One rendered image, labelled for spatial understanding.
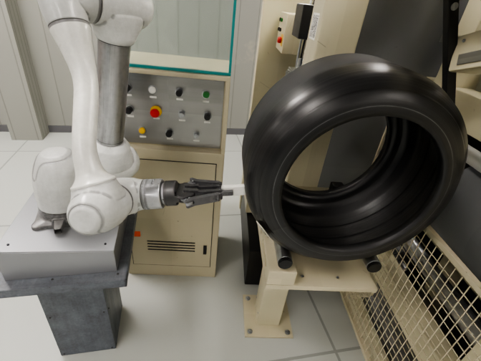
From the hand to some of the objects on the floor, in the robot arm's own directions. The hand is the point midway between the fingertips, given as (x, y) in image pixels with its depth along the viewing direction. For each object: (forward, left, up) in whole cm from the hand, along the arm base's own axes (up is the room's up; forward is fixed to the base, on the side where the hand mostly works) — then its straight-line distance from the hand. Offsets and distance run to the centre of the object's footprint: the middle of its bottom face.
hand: (233, 190), depth 88 cm
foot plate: (+46, +22, -105) cm, 116 cm away
